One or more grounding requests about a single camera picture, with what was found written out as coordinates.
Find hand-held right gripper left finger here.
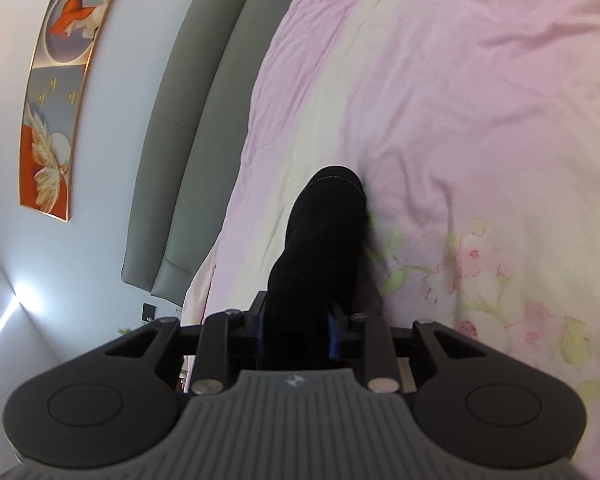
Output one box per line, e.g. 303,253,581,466
105,290,269,394

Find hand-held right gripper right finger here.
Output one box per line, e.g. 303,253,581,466
325,302,477,394

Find black pants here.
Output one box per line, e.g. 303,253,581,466
262,165,387,374

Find grey padded headboard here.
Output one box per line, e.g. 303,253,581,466
121,0,302,307

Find pink floral duvet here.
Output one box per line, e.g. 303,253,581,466
182,0,600,413

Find framed wall painting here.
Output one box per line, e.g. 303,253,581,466
19,0,131,224

